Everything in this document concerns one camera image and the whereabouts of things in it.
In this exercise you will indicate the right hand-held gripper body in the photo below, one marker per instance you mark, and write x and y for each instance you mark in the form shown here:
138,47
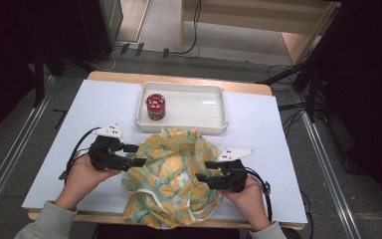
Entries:
232,176

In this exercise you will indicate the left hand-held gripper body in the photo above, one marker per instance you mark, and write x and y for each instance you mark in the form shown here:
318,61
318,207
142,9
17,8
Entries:
104,152

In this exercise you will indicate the lemon print fabric bag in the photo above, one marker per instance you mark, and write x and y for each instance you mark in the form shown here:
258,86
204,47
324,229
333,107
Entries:
172,179

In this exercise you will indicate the red can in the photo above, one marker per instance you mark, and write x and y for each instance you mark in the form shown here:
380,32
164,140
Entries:
155,107

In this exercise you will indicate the white plastic tray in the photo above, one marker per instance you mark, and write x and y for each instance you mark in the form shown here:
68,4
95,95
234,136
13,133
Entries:
192,109

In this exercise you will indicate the person's right hand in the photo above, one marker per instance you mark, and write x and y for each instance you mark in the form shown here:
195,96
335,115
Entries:
252,202

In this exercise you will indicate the person's left hand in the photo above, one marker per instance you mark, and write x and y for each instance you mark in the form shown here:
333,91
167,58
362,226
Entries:
83,182

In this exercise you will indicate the white table cover sheet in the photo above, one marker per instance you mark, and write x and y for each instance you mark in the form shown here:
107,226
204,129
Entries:
258,132

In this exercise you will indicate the black metal stand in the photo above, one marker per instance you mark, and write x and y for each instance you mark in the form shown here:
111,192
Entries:
308,76

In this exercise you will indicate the dark cabinet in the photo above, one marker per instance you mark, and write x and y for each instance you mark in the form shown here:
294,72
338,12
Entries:
102,23

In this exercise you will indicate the light wooden shelf unit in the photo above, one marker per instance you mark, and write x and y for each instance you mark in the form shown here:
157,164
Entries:
245,16

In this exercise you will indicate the metal floor rail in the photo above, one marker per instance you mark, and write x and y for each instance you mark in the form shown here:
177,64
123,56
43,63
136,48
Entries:
13,146
328,172

